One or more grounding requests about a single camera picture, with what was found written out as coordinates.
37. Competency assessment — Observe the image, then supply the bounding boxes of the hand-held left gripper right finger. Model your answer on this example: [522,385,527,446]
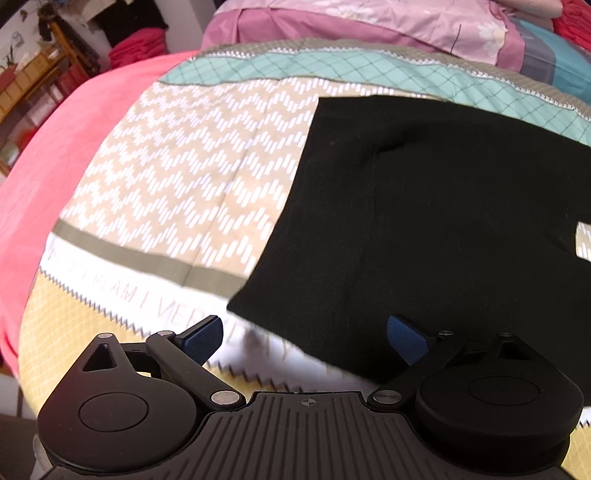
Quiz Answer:
[368,315,539,411]

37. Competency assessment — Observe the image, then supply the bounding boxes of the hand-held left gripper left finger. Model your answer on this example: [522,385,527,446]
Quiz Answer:
[82,315,246,411]

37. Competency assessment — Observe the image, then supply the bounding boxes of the black pants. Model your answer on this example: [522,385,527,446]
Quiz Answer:
[227,95,591,393]

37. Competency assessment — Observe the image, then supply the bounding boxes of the patterned beige teal bed quilt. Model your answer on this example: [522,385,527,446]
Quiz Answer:
[18,39,591,416]

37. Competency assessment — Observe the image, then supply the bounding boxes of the coral pink blanket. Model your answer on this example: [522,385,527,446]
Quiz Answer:
[0,50,199,379]

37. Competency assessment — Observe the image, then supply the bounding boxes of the red folded cloth pile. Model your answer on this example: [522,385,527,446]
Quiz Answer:
[108,28,168,70]

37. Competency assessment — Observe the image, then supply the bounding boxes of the wooden shelf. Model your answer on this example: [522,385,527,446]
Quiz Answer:
[0,21,100,176]

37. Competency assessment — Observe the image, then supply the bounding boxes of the blue grey striped pillow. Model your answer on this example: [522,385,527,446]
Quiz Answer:
[512,18,591,86]

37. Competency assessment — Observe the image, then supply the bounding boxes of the pink floral pillow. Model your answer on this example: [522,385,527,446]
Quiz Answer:
[201,0,522,72]

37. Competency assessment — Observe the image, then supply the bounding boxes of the dark hanging clothes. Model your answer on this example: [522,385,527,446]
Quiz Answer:
[99,0,169,47]

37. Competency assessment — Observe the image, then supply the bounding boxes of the red knitted cloth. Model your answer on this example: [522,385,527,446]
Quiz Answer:
[551,0,591,51]

